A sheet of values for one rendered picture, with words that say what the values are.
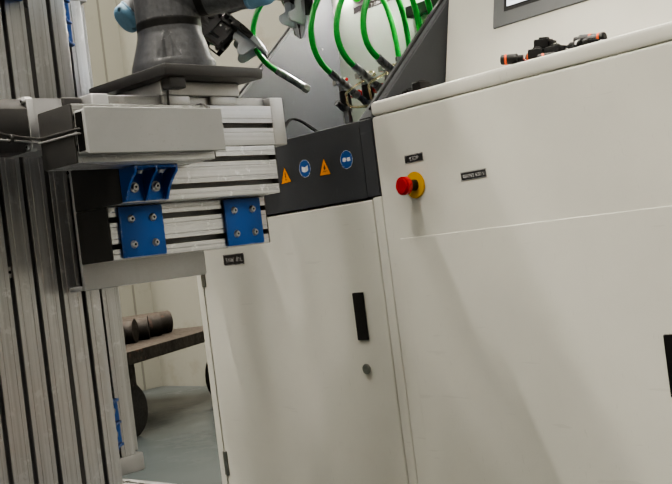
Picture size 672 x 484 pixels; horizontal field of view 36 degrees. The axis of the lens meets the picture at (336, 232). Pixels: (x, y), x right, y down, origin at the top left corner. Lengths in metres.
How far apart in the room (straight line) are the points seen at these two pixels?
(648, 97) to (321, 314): 0.91
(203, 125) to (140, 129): 0.13
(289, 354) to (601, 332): 0.85
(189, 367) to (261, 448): 3.62
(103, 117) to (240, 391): 1.14
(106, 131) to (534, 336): 0.82
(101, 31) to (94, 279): 4.63
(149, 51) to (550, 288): 0.81
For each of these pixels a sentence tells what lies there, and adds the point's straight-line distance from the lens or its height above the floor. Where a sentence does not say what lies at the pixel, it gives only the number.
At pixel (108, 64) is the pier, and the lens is 6.38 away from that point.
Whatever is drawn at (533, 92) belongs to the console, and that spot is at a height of 0.92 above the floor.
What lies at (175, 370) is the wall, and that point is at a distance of 6.25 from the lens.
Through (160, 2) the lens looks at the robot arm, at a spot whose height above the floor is 1.16.
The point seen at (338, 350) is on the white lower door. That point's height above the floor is 0.48.
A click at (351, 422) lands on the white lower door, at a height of 0.32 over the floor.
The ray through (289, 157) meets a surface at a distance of 2.32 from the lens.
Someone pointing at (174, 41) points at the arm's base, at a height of 1.09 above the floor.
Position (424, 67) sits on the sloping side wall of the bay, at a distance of 2.26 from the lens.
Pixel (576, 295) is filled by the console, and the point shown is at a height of 0.57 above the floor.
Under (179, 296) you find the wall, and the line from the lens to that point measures 6.12.
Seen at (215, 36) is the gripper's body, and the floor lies 1.24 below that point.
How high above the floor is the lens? 0.71
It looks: 1 degrees up
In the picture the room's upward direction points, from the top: 7 degrees counter-clockwise
